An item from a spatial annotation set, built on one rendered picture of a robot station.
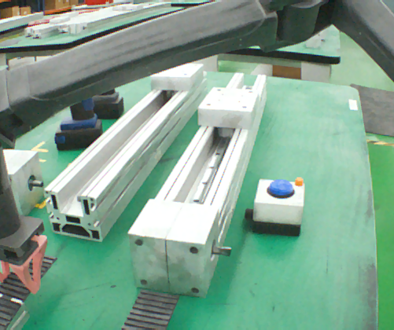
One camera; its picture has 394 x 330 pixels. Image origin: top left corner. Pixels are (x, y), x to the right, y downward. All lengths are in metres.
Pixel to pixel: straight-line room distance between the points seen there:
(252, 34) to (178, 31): 0.08
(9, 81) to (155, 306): 0.32
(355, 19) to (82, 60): 0.31
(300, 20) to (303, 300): 0.36
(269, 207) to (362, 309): 0.23
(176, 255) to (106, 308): 0.12
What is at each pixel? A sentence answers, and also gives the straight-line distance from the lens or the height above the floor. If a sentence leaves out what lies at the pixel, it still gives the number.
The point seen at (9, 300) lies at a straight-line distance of 0.56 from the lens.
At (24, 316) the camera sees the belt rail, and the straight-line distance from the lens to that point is 0.58.
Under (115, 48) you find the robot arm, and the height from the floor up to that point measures 1.11.
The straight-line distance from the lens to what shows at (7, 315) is 0.55.
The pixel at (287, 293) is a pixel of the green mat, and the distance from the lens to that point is 0.60.
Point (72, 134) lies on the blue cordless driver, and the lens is 1.05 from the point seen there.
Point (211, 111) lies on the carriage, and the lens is 0.89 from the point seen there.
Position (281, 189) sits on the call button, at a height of 0.85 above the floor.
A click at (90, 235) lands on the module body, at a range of 0.71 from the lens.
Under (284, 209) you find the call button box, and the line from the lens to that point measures 0.68.
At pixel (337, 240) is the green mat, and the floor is 0.78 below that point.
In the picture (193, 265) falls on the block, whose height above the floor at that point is 0.84.
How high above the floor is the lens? 1.19
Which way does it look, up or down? 26 degrees down
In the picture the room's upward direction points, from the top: 1 degrees counter-clockwise
